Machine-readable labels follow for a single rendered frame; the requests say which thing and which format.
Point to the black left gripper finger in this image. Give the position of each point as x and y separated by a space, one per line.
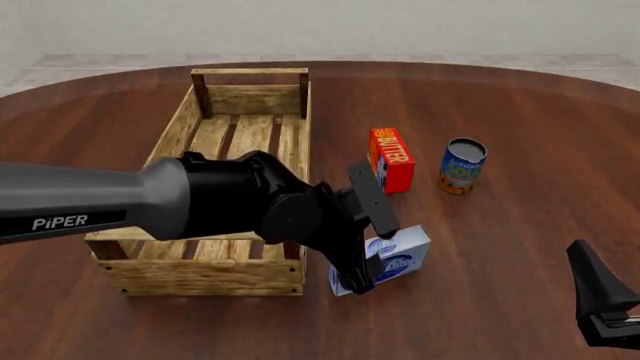
371 273
347 270

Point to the blue and yellow soup can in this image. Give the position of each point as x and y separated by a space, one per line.
462 168

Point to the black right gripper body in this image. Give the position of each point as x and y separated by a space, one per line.
607 332

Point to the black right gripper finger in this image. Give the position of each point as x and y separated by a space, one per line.
597 281

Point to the wooden slat tray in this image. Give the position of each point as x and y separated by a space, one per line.
235 138

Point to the pale blue cream cheese box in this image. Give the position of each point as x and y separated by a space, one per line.
400 251

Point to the grey and black left robot arm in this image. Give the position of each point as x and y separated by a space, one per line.
100 198

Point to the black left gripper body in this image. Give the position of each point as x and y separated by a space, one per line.
336 221

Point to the red butter box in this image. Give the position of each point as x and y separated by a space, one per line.
395 161

